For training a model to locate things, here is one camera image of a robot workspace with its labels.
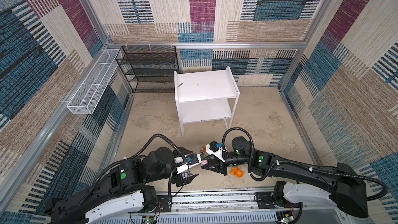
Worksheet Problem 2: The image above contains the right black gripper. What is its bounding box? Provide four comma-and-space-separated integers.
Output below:
201, 151, 249, 175

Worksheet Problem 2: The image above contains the orange crab hood Doraemon figure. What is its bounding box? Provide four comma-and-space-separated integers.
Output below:
200, 146, 206, 154

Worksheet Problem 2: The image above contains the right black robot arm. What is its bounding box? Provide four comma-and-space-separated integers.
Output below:
201, 128, 389, 218

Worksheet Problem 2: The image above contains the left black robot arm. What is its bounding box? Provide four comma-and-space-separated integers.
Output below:
44, 134, 200, 224

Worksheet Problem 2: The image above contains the white two-tier shelf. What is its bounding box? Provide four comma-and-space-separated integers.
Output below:
174, 66, 240, 136

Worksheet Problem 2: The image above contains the orange yellow Pokemon figure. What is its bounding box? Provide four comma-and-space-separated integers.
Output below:
230, 167, 245, 178

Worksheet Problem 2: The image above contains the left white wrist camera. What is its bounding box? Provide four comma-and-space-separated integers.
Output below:
174, 153, 202, 174

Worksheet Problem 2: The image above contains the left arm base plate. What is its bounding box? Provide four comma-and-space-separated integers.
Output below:
138, 195, 173, 213

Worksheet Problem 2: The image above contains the aluminium mounting rail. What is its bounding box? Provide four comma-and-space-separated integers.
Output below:
95, 183, 354, 224

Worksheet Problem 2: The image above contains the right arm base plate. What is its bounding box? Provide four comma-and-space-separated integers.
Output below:
254, 191, 300, 209

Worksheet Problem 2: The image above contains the black wire mesh rack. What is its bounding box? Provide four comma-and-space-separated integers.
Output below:
116, 46, 180, 93

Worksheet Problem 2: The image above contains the white wire mesh basket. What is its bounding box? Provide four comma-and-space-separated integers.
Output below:
67, 49, 119, 115

